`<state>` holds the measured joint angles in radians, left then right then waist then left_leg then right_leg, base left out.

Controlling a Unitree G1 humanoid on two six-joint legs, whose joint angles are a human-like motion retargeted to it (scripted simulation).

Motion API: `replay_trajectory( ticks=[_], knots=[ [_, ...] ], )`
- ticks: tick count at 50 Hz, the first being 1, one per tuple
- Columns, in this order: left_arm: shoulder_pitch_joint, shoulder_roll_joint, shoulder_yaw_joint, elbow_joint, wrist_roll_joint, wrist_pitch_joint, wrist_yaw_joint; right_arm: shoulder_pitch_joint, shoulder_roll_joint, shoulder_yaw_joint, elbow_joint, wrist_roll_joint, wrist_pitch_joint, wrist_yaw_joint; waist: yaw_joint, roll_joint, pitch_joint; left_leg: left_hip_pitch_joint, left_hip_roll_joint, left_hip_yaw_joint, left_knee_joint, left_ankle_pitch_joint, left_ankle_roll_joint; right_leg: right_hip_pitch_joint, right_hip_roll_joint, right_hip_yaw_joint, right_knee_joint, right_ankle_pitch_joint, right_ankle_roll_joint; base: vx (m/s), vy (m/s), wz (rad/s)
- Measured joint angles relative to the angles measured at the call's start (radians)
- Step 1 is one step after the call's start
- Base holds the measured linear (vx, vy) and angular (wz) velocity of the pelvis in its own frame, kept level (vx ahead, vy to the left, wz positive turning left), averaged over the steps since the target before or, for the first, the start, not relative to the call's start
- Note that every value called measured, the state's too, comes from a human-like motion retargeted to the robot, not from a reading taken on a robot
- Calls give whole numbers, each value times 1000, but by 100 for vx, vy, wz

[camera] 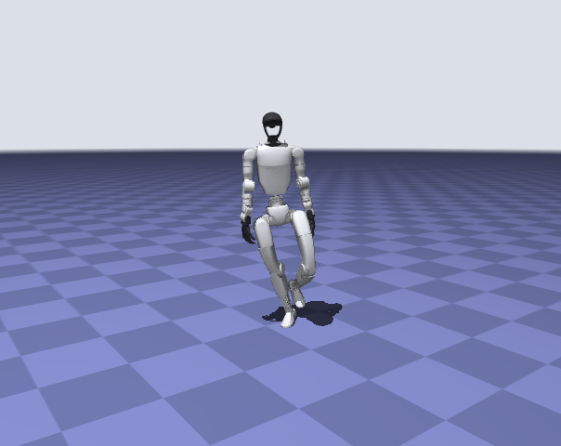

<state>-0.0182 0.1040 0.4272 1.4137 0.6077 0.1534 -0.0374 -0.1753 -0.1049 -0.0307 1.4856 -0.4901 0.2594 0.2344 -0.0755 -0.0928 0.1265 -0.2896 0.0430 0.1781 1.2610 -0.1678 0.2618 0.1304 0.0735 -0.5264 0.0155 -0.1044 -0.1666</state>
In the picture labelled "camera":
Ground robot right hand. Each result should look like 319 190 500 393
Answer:
241 216 255 244

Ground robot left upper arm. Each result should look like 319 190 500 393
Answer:
290 146 309 189

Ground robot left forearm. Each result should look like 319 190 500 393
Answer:
299 185 314 215

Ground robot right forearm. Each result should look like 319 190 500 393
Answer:
240 181 253 222

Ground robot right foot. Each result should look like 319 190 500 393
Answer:
280 308 296 328

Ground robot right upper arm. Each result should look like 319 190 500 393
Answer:
242 148 257 192

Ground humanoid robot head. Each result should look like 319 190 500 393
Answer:
263 112 282 147

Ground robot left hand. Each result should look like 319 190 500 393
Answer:
307 210 315 236

